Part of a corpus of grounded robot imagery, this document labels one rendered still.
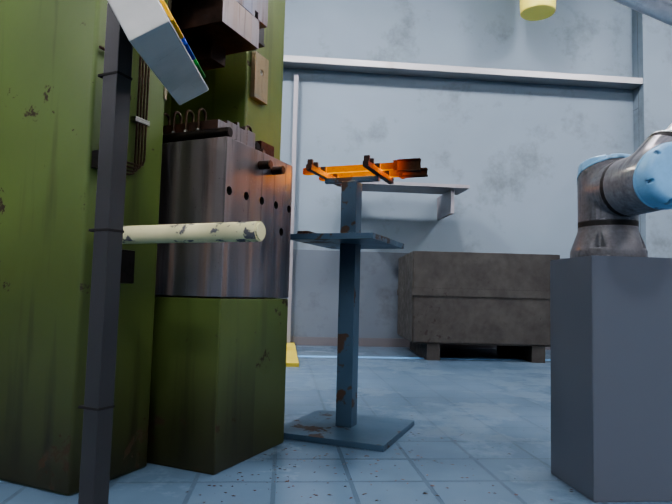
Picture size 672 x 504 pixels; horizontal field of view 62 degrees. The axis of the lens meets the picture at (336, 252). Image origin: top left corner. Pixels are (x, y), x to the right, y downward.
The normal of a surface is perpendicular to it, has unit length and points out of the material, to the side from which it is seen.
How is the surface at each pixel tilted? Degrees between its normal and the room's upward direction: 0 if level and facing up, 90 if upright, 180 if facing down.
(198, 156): 90
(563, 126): 90
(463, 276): 90
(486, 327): 90
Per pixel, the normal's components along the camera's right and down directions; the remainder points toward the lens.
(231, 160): 0.91, 0.00
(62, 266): -0.40, -0.08
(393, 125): 0.09, -0.07
